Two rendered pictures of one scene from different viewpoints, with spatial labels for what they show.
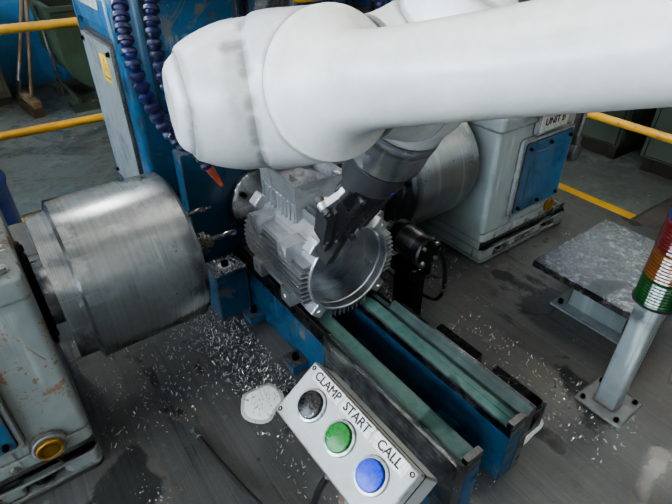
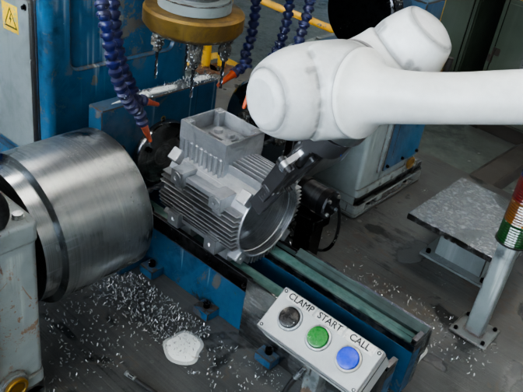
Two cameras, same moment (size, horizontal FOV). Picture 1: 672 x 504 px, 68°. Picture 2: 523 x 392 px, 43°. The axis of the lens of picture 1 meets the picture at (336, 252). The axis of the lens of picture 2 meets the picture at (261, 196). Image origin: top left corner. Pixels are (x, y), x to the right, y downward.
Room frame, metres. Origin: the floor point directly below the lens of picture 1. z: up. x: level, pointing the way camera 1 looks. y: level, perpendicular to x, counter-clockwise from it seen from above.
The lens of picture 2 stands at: (-0.30, 0.30, 1.68)
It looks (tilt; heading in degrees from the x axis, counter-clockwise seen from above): 32 degrees down; 343
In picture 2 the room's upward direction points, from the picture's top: 9 degrees clockwise
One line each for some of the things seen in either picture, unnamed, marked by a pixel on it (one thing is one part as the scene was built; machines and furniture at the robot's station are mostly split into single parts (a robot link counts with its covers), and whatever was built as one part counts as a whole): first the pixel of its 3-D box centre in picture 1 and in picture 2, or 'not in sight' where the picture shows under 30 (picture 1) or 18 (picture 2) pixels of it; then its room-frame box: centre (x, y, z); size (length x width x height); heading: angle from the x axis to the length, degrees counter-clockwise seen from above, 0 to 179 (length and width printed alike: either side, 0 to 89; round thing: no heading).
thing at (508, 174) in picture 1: (490, 155); (358, 115); (1.18, -0.39, 0.99); 0.35 x 0.31 x 0.37; 126
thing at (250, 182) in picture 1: (263, 199); (163, 154); (0.90, 0.15, 1.02); 0.15 x 0.02 x 0.15; 126
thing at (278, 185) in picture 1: (302, 185); (221, 142); (0.78, 0.06, 1.11); 0.12 x 0.11 x 0.07; 35
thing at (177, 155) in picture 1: (250, 205); (142, 159); (0.95, 0.18, 0.97); 0.30 x 0.11 x 0.34; 126
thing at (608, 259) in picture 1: (616, 288); (474, 237); (0.81, -0.58, 0.86); 0.27 x 0.24 x 0.12; 126
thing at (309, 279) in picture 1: (316, 241); (230, 194); (0.74, 0.03, 1.02); 0.20 x 0.19 x 0.19; 35
